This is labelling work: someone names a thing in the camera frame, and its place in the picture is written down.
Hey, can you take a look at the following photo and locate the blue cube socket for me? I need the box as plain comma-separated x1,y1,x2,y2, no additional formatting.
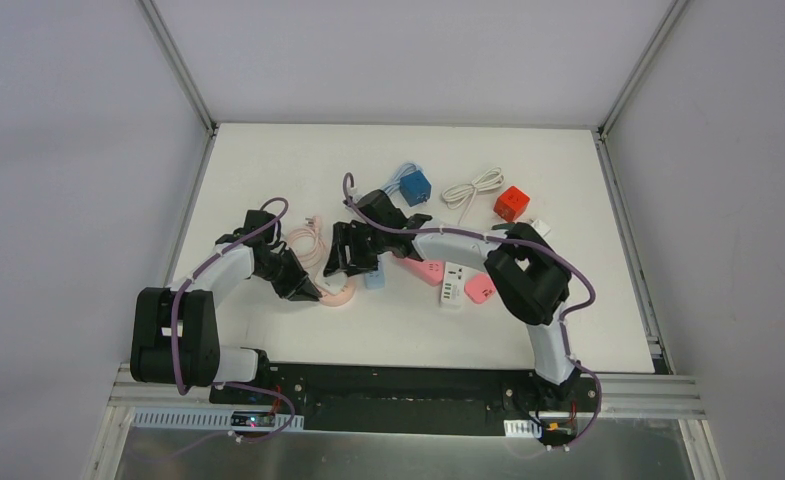
399,170,432,207

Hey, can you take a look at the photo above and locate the pink triangular power strip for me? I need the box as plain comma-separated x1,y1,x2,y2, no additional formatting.
398,258,444,286

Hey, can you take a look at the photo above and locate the pink adapter plug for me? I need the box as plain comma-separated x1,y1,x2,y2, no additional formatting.
464,273,496,305

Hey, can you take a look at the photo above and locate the red cube socket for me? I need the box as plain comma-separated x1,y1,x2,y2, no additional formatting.
493,186,530,222

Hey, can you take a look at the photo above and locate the white charger plug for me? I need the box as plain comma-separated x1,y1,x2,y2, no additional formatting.
531,219,552,238

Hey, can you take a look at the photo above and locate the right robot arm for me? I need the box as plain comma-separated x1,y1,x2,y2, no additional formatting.
323,190,579,410

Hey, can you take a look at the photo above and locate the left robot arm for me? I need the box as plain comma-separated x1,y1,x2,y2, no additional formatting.
129,210,321,405

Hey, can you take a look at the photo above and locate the pink round socket base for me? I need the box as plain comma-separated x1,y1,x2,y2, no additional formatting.
319,279,356,308

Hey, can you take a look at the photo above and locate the white flat adapter socket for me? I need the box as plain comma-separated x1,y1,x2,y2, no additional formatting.
317,276,347,296

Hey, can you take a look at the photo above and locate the light blue power strip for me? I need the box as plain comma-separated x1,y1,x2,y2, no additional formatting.
363,259,386,290

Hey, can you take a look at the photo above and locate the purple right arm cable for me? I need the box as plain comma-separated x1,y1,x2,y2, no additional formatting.
342,172,603,453

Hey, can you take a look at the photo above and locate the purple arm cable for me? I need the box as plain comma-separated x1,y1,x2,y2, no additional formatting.
342,172,603,453
170,196,297,445

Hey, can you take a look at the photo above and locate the pink coiled power cable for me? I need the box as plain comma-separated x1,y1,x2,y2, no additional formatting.
284,215,330,273

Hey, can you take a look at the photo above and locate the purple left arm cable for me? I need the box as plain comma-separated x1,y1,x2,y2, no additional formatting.
170,196,297,445

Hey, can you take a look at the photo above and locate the light blue coiled cable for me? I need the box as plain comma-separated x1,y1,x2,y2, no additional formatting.
381,162,420,199

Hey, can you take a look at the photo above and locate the white coiled cable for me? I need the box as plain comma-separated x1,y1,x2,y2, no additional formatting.
440,166,505,230

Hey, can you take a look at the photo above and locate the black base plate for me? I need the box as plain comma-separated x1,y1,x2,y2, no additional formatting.
209,363,598,437

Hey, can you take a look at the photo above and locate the aluminium frame rail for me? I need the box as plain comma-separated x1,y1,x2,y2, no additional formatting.
109,364,707,421

